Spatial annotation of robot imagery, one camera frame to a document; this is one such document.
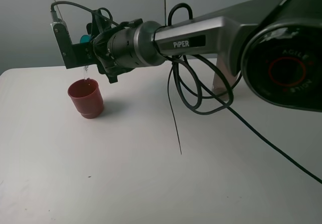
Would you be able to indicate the teal translucent plastic cup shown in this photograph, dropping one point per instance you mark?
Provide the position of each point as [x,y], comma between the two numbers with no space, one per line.
[86,39]

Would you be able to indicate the red plastic cup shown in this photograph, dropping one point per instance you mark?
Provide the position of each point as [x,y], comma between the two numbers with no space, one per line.
[87,98]

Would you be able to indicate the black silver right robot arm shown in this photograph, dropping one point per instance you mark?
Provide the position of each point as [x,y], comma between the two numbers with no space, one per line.
[274,44]

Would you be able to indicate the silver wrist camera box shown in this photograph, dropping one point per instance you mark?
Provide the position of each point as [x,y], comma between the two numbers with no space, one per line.
[63,41]

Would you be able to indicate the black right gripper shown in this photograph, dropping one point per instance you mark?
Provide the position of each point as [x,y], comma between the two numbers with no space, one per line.
[114,49]

